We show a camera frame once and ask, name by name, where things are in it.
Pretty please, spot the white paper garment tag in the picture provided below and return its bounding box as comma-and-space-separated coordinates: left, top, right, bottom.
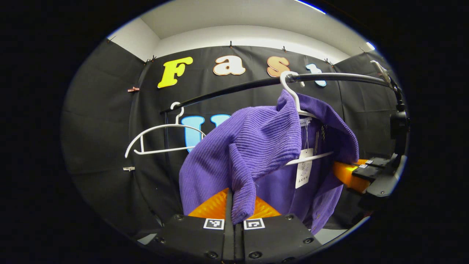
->
295, 148, 314, 189

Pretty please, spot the black clothes rail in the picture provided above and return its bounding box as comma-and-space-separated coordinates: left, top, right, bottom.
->
160, 72, 392, 180

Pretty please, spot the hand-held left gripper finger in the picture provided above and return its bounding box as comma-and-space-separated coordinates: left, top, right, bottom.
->
235, 196, 324, 263
153, 188, 235, 263

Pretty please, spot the white clothes hanger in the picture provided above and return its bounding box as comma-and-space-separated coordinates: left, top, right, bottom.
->
280, 71, 335, 166
125, 102, 206, 159

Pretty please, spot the purple corduroy jacket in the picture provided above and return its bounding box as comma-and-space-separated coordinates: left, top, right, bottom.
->
179, 89, 360, 235

